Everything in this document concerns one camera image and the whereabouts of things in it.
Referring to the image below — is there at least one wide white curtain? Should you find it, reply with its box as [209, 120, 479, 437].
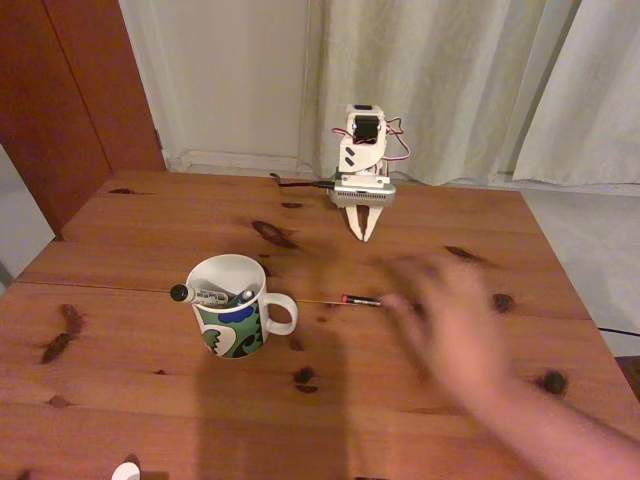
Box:
[299, 0, 584, 186]

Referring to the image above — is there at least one silver camera box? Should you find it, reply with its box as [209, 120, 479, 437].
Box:
[329, 180, 398, 209]

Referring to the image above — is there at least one white mug green blue pattern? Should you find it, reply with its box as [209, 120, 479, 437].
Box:
[185, 253, 300, 360]

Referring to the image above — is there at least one brown wooden cabinet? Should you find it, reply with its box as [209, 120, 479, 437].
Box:
[0, 0, 166, 244]

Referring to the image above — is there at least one narrow white curtain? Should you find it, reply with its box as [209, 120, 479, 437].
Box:
[509, 0, 640, 189]

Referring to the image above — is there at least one black fineliner with red end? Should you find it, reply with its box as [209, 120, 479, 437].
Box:
[341, 293, 385, 308]

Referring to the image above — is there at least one black and white marker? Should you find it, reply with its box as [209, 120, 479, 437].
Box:
[169, 283, 232, 308]

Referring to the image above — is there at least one person's hand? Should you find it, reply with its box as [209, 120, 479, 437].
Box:
[373, 253, 517, 402]

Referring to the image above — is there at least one black camera cable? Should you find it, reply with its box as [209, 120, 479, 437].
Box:
[269, 172, 339, 192]

